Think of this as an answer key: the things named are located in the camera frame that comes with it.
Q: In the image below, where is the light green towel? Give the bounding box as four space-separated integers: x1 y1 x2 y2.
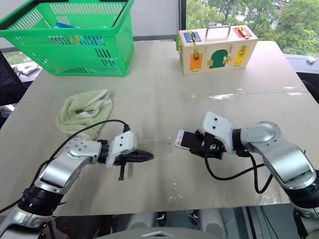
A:
54 88 116 140

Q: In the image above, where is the white smartphone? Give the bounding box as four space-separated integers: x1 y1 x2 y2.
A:
174 128 203 150

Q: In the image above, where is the green plastic shopping basket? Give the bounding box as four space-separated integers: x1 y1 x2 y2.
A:
0 0 136 77

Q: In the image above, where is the grey rounded shape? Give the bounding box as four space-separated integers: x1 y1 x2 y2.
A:
198 209 228 239
128 211 160 237

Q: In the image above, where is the black mesh chair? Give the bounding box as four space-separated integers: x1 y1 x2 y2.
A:
0 49 27 126

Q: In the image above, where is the silver robot torso plate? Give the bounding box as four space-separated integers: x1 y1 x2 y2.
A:
141 231 171 239

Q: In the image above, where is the white power strip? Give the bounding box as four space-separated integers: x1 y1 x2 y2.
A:
12 63 39 75

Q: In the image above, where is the wooden lock box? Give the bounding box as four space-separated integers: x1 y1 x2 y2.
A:
176 24 259 76

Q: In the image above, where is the blue package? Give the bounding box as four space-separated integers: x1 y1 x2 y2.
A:
48 21 106 47

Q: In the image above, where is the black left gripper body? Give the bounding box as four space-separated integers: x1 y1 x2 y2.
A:
114 148 141 181

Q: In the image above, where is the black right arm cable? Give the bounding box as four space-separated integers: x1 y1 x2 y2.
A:
203 133 273 194

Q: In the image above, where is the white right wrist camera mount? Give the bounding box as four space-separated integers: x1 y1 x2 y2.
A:
198 112 235 153

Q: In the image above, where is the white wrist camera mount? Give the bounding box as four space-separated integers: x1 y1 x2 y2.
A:
105 131 137 168
198 112 235 153

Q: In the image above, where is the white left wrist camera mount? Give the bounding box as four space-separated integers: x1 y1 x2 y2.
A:
105 131 137 168

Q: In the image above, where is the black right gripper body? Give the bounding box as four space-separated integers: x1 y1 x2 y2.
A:
196 128 227 160

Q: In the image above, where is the clear plastic phone case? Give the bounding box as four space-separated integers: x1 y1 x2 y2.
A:
139 135 174 160

